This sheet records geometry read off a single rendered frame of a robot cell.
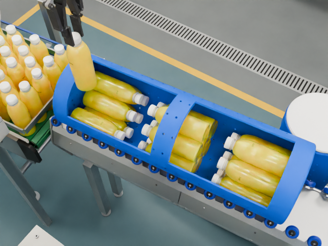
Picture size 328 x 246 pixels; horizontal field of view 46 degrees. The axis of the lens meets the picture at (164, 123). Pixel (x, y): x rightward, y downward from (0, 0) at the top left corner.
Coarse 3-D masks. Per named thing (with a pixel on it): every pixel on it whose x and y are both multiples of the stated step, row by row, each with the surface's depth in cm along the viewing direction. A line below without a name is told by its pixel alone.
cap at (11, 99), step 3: (9, 96) 144; (12, 96) 144; (15, 96) 144; (6, 99) 143; (9, 99) 143; (12, 99) 143; (15, 99) 143; (9, 102) 143; (12, 102) 143; (15, 102) 144
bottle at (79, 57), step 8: (72, 48) 114; (80, 48) 115; (88, 48) 118; (72, 56) 115; (80, 56) 116; (88, 56) 118; (72, 64) 118; (80, 64) 118; (88, 64) 120; (72, 72) 122; (80, 72) 120; (88, 72) 122; (80, 80) 123; (88, 80) 124; (96, 80) 128; (80, 88) 127; (88, 88) 127
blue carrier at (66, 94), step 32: (96, 64) 154; (64, 96) 134; (160, 96) 150; (192, 96) 132; (160, 128) 124; (224, 128) 144; (256, 128) 136; (160, 160) 128; (288, 160) 114; (224, 192) 123; (288, 192) 113
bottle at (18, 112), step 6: (18, 102) 146; (12, 108) 145; (18, 108) 146; (24, 108) 148; (12, 114) 147; (18, 114) 147; (24, 114) 149; (12, 120) 151; (18, 120) 149; (24, 120) 151; (30, 120) 154; (18, 126) 153; (24, 126) 153; (30, 132) 158
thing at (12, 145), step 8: (8, 136) 160; (16, 136) 159; (0, 144) 174; (8, 144) 168; (16, 144) 162; (24, 144) 157; (16, 152) 171; (24, 152) 164; (32, 152) 159; (40, 152) 224; (32, 160) 168; (40, 160) 164; (16, 168) 207; (24, 168) 217; (32, 192) 232
